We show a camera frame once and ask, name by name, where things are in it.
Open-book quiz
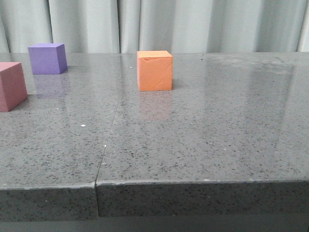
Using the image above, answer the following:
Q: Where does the pink foam cube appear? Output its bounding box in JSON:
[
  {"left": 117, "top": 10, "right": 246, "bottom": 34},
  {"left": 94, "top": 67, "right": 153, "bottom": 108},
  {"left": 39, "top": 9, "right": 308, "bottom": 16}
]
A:
[{"left": 0, "top": 62, "right": 28, "bottom": 112}]

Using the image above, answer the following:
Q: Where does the orange foam cube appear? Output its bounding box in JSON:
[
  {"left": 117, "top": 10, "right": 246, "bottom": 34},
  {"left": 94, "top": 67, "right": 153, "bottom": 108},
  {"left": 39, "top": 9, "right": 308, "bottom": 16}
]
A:
[{"left": 137, "top": 51, "right": 173, "bottom": 91}]

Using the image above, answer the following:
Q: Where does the grey pleated curtain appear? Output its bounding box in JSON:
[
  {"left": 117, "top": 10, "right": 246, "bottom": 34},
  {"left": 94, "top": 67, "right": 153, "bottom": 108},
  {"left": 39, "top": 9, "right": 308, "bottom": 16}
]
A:
[{"left": 0, "top": 0, "right": 309, "bottom": 53}]

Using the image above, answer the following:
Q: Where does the purple foam cube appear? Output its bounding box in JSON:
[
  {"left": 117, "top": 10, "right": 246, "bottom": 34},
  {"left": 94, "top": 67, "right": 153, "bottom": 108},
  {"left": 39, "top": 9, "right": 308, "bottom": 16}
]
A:
[{"left": 28, "top": 43, "right": 68, "bottom": 74}]

